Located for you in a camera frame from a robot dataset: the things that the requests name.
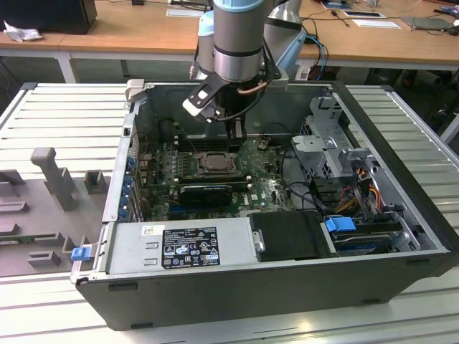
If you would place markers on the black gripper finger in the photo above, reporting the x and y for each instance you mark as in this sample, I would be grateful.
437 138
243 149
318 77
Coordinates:
236 143

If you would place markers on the thin metal locking lever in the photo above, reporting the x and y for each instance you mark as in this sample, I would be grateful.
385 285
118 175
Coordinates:
191 145

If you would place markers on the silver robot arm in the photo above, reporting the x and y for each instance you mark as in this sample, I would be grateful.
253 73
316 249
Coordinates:
236 43

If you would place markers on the CPU socket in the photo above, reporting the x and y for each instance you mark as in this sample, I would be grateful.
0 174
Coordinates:
201 170

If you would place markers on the blue expansion slot clip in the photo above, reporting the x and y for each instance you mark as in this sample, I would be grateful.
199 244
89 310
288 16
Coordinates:
125 211
127 188
130 165

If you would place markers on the green motherboard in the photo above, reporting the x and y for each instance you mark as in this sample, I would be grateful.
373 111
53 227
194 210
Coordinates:
261 186

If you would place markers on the black graphics card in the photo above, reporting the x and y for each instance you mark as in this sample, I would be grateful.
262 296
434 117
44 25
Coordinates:
206 195

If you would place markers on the black cylindrical component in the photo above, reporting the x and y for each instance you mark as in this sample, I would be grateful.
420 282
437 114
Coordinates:
167 130

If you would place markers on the white power adapter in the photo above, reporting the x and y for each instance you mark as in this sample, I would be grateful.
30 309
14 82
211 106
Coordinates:
303 73

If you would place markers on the grey metal drive cage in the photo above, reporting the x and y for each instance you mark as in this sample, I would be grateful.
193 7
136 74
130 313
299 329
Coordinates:
315 147

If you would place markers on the grey case release latch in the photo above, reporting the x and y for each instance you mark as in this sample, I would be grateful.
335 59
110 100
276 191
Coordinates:
136 89

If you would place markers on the white paper strip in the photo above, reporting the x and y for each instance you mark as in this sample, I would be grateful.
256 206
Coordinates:
181 13

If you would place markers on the black plastic shroud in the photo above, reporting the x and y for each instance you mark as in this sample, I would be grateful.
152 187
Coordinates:
287 236

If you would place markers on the black power supply label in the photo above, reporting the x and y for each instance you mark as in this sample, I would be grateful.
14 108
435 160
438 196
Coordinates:
190 247

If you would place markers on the wooden desk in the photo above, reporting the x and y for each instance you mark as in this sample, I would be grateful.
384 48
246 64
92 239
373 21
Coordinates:
143 32

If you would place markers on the white barcode sticker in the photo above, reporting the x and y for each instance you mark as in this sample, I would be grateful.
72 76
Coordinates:
152 230

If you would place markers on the blue booklet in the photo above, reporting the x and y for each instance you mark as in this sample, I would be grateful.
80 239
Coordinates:
335 4

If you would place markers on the grey power supply unit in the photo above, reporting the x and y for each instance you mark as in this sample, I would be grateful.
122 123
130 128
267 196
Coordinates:
129 247

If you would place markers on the black open PC case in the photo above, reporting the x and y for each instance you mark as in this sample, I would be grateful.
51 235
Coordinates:
251 297

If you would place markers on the dark hard disk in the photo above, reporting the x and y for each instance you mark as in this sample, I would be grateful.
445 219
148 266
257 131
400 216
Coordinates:
362 242

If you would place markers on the white paper sheet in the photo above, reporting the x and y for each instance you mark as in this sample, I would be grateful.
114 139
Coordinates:
376 23

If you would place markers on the blue case latch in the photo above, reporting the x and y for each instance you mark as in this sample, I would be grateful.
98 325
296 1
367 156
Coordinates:
80 253

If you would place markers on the grey metal disk bay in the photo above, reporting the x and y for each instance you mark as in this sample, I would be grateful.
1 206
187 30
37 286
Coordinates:
409 236

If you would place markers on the grey parts rack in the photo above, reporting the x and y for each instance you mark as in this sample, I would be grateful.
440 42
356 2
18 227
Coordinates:
54 215

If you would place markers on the black box on desk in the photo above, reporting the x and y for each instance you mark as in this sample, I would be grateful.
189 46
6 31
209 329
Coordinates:
46 16

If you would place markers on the dark grey laptop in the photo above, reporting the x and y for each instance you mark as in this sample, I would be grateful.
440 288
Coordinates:
430 24

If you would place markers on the crumpled white paper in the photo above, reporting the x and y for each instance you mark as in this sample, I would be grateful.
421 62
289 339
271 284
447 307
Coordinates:
21 33

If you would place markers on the green RAM stick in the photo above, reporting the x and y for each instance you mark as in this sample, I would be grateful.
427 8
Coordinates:
16 237

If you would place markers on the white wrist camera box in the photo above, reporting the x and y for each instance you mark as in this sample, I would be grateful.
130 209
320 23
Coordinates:
197 102

